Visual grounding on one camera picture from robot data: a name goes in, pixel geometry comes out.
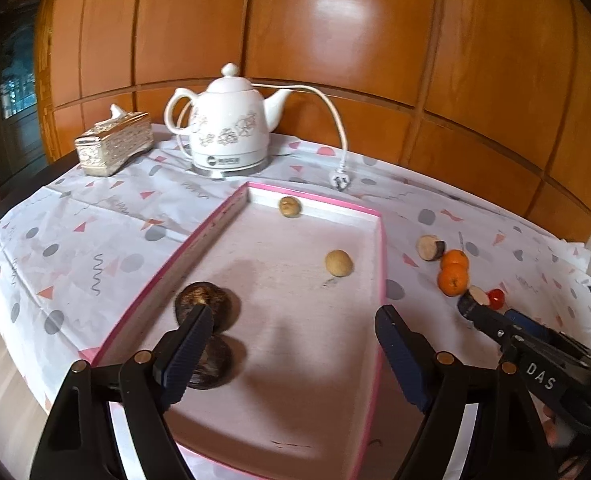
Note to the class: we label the person's right hand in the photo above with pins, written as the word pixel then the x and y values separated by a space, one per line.
pixel 550 430

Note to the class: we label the dark wooden glazed door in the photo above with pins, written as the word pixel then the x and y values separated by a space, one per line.
pixel 17 100

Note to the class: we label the small eggplant piece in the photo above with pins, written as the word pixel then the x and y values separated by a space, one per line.
pixel 478 295

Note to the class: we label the large eggplant piece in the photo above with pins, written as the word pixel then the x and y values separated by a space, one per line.
pixel 428 247

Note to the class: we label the dark brown water chestnut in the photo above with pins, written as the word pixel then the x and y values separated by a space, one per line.
pixel 195 297
pixel 218 365

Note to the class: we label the small round tan potato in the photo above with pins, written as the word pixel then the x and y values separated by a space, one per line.
pixel 338 263
pixel 290 207

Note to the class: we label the red cherry tomato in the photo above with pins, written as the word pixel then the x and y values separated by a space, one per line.
pixel 496 298

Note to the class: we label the wooden panelled wardrobe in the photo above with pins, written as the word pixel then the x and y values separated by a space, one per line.
pixel 355 35

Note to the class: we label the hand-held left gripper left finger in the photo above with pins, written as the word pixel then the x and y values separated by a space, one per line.
pixel 185 355

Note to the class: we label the pink rimmed white tray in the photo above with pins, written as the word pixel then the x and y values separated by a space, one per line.
pixel 285 360

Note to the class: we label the white floral ceramic electric kettle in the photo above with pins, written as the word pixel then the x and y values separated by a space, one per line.
pixel 230 125

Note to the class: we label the silver ornate tissue box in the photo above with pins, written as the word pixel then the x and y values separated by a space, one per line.
pixel 115 145

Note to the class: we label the orange mandarin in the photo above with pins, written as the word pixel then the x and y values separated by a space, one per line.
pixel 452 281
pixel 455 259

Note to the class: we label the white patterned tablecloth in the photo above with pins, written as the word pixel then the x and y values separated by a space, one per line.
pixel 100 220

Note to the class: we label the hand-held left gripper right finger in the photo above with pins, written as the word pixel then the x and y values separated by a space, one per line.
pixel 400 355

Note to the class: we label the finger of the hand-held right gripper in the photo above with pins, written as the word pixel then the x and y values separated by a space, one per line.
pixel 525 321
pixel 483 317

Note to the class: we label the white tissue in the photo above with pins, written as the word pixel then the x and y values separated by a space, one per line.
pixel 117 111

